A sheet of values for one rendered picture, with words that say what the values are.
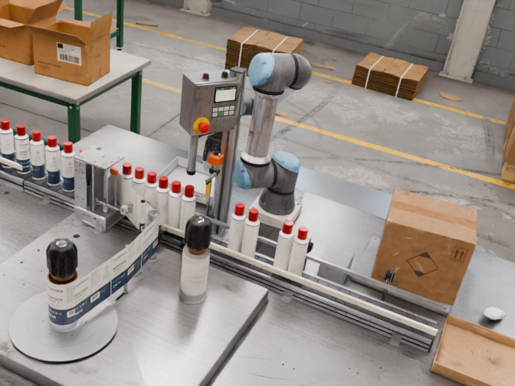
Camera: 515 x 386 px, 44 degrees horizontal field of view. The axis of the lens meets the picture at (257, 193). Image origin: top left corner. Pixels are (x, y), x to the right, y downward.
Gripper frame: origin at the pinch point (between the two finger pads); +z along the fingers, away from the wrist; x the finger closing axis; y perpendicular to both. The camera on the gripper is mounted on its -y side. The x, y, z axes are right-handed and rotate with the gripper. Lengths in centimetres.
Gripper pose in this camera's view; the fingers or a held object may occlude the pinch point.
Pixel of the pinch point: (205, 168)
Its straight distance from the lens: 278.4
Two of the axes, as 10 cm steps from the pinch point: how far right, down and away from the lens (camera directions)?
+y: 9.4, 2.7, -2.2
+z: -2.2, 9.5, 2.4
